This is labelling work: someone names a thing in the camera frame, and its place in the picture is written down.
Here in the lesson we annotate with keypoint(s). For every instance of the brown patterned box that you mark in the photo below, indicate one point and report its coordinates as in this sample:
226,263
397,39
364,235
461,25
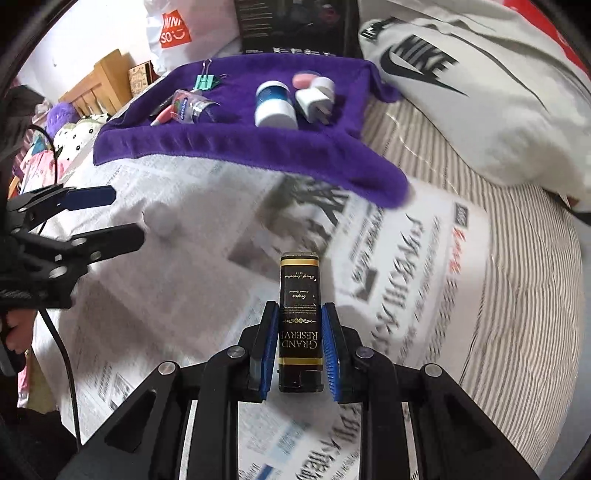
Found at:
138,78

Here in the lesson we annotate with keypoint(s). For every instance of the white plastic shopping bag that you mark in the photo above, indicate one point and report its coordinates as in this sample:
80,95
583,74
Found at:
207,27

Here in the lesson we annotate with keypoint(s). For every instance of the pink cloth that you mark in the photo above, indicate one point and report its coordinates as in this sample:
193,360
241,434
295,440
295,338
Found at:
41,166

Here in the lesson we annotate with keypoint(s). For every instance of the white waist bag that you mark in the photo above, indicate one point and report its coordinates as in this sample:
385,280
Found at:
485,115

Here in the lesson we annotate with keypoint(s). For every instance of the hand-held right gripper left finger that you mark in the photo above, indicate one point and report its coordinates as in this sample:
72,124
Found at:
270,350

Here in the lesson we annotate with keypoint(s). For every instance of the white polka dot cloth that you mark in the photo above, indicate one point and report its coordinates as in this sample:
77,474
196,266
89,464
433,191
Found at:
78,134

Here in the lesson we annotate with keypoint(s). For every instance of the green binder clip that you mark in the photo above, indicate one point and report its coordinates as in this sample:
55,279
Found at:
205,83

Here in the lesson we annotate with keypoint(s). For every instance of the small black pen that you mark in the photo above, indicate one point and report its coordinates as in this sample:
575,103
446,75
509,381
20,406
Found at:
162,105

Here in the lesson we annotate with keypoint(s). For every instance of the purple plush toy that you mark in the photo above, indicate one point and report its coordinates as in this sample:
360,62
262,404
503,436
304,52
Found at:
62,115

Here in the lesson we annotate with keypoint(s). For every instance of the red bag with white print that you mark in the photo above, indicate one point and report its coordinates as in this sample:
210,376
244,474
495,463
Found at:
572,50

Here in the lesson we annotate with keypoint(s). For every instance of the clear bottle with metal cap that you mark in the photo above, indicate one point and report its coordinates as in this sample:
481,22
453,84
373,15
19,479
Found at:
191,106

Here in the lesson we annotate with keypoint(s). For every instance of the pink pen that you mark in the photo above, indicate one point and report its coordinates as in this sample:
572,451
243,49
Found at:
161,118

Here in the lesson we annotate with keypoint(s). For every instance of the white bottle with blue label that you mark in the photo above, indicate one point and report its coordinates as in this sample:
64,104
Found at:
274,108

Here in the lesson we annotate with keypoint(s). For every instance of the newspaper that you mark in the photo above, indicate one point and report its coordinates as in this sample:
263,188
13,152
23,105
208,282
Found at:
207,277

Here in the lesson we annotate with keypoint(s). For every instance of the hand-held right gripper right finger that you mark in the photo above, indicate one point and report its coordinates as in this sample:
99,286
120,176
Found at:
330,350

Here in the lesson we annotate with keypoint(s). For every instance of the white charger plug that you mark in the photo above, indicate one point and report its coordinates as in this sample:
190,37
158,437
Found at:
309,102

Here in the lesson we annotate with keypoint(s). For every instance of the person's left hand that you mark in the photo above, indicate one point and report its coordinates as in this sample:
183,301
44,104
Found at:
18,332

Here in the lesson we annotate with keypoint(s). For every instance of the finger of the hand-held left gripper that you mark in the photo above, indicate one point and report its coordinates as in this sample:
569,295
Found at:
115,237
92,196

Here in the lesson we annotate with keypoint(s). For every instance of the purple towel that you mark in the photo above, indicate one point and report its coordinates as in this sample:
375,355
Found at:
286,152

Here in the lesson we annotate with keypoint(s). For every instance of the wooden headboard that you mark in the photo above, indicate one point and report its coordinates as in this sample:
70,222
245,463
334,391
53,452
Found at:
106,78

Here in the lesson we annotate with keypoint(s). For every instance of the small white tape roll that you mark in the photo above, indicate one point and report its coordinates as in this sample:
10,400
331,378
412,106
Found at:
324,84

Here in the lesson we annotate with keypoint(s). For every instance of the black box with gold print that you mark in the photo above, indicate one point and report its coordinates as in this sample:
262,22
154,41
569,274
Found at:
300,323

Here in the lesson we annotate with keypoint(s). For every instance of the pink round case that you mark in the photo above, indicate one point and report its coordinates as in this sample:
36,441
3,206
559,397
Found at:
301,81

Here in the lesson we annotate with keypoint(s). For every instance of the black product box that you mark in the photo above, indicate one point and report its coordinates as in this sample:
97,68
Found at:
295,27

